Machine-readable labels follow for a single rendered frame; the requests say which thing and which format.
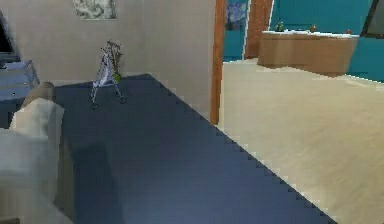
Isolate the brown wooden room door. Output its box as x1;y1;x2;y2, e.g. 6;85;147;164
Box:
244;0;275;60

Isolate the brown counter with white top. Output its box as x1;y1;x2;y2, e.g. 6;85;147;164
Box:
257;29;360;78

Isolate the cream white sofa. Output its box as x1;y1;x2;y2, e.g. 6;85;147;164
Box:
0;81;76;224

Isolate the grey blue tv cabinet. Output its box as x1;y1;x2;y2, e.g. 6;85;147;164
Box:
0;59;41;130

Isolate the black television set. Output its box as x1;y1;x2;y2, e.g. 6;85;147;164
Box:
0;9;22;70

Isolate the dark framed window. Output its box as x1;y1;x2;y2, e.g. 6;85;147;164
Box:
360;0;384;40

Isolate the brown wooden door frame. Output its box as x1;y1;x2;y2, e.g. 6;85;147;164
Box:
209;0;228;126

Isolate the blue framed wall picture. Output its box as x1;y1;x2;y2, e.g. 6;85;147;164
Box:
225;0;250;32

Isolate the grey framed wall picture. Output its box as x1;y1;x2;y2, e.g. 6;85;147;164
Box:
72;0;118;21

